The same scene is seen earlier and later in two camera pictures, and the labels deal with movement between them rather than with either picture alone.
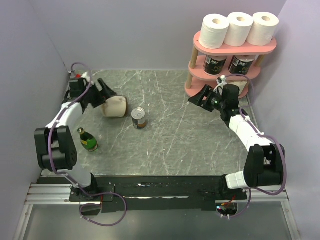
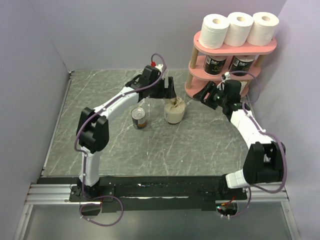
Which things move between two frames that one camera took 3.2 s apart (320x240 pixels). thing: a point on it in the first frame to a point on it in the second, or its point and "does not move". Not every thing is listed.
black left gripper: (105, 94) to (166, 93)
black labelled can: (213, 65) does not move
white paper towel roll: (238, 29) does not move
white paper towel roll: (262, 29) does not move
